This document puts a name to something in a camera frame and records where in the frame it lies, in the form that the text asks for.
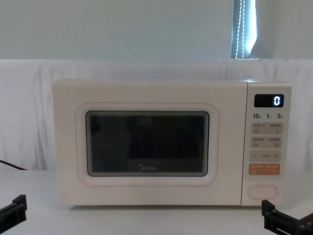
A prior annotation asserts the white curtain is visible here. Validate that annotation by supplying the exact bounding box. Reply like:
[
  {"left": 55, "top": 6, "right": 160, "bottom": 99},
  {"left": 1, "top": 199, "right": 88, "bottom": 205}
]
[
  {"left": 0, "top": 0, "right": 236, "bottom": 61},
  {"left": 248, "top": 0, "right": 313, "bottom": 60}
]

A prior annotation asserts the cream microwave oven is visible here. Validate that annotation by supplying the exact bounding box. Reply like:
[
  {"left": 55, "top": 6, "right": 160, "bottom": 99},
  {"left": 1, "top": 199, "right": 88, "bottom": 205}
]
[{"left": 52, "top": 79, "right": 293, "bottom": 210}]

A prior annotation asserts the dark power cable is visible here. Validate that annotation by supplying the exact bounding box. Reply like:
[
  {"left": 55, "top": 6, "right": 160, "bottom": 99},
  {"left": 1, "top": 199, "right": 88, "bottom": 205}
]
[{"left": 0, "top": 159, "right": 28, "bottom": 171}]

